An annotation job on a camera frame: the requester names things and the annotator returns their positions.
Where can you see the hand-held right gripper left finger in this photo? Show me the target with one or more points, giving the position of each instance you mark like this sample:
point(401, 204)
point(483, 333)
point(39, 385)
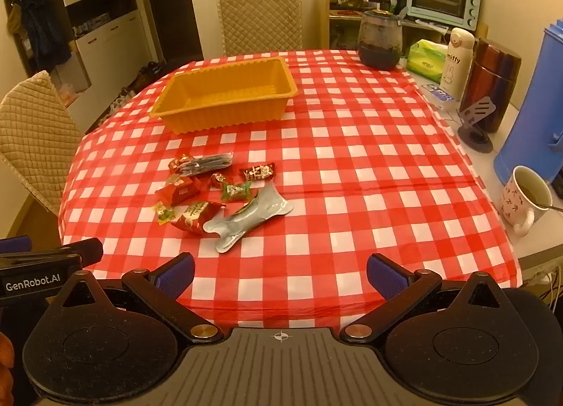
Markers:
point(175, 276)

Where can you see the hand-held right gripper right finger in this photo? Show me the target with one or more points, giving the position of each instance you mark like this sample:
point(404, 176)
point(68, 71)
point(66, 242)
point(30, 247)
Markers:
point(387, 276)

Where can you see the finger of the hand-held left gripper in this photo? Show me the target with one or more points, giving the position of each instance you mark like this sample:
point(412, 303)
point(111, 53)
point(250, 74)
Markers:
point(15, 244)
point(85, 251)

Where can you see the large red snack packet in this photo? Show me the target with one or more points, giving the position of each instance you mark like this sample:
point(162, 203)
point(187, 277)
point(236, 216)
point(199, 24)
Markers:
point(195, 217)

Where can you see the green candy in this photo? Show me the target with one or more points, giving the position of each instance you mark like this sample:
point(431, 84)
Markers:
point(236, 191)
point(165, 213)

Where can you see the red square snack packet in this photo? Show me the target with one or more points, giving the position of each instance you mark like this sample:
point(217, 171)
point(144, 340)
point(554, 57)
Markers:
point(177, 191)

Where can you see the grey-blue snack packet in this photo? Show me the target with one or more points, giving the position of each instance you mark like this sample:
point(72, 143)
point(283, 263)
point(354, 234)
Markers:
point(248, 219)

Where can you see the red candy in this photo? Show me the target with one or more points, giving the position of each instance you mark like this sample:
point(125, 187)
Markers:
point(202, 182)
point(218, 180)

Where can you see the dark brown candy packet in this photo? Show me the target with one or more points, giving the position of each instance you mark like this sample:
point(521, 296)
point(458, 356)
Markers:
point(179, 164)

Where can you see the dark snack packet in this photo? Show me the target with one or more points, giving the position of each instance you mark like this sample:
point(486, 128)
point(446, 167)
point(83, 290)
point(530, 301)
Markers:
point(209, 163)

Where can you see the red labelled snack packet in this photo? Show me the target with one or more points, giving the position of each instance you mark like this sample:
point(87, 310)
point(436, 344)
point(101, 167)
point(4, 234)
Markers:
point(259, 172)

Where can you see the orange plastic tray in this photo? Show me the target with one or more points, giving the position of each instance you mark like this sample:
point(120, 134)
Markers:
point(220, 115)

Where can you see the person's left hand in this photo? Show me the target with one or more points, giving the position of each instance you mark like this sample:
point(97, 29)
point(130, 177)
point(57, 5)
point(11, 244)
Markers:
point(5, 357)

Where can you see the beige quilted chair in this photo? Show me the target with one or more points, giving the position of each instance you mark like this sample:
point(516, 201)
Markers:
point(35, 137)
point(259, 21)

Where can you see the red checkered tablecloth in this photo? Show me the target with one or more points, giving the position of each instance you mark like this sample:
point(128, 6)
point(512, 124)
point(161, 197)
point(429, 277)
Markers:
point(352, 168)

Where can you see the white patterned mug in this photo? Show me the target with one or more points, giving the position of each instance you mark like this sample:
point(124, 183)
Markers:
point(519, 208)

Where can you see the grey phone stand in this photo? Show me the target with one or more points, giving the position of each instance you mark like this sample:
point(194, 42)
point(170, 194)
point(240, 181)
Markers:
point(475, 135)

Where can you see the row of shoes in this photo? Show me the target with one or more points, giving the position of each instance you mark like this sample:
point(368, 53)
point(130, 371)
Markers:
point(136, 89)

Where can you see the metal spoon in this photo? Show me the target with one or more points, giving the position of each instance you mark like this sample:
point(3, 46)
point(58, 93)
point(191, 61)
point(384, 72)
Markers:
point(552, 207)

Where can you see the small blue box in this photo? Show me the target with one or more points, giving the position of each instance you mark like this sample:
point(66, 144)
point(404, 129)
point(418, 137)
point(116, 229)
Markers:
point(437, 96)

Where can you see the blue plastic jug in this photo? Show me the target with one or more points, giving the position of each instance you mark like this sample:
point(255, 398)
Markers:
point(532, 124)

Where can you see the dark hanging jacket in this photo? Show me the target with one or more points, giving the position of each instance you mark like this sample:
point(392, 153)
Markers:
point(39, 32)

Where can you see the green tissue pack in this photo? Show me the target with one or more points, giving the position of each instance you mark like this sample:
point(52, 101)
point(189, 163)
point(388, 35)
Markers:
point(426, 61)

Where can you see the white cabinet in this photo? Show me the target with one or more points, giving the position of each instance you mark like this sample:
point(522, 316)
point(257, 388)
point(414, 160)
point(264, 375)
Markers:
point(110, 32)

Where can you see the white thermos bottle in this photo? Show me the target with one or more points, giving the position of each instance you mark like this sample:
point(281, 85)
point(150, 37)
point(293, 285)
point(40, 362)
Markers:
point(457, 65)

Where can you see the red-brown metal thermos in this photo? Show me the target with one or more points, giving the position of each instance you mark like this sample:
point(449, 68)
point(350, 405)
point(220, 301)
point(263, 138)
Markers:
point(492, 76)

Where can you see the dark glass jar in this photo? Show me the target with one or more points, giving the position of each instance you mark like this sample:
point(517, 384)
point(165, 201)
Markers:
point(380, 43)

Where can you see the dark wooden door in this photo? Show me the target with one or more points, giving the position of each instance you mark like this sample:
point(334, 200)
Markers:
point(171, 1)

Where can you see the wooden shelf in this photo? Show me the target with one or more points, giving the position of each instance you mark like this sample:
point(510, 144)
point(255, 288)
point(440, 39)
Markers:
point(323, 19)

